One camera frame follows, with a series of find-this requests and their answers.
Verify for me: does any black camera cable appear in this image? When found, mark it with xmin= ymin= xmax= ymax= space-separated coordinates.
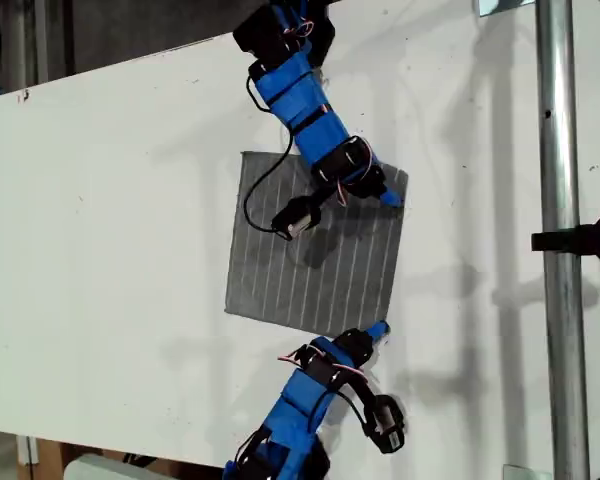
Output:
xmin=307 ymin=383 xmax=342 ymax=432
xmin=242 ymin=74 xmax=301 ymax=234

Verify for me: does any white box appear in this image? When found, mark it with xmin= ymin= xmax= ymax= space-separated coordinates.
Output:
xmin=62 ymin=452 xmax=186 ymax=480

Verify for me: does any wooden table leg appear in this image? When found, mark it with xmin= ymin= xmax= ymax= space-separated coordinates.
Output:
xmin=17 ymin=434 xmax=67 ymax=480

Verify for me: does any grey striped towel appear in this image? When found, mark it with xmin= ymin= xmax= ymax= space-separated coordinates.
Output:
xmin=223 ymin=151 xmax=410 ymax=339

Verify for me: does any steel post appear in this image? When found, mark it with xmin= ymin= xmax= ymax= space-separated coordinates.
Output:
xmin=534 ymin=0 xmax=592 ymax=480

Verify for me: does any black camera stalk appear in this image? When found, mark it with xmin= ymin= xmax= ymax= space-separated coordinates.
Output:
xmin=302 ymin=183 xmax=342 ymax=212
xmin=337 ymin=372 xmax=382 ymax=417

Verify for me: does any black clamp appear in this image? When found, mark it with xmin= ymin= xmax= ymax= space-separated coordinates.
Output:
xmin=531 ymin=212 xmax=600 ymax=266

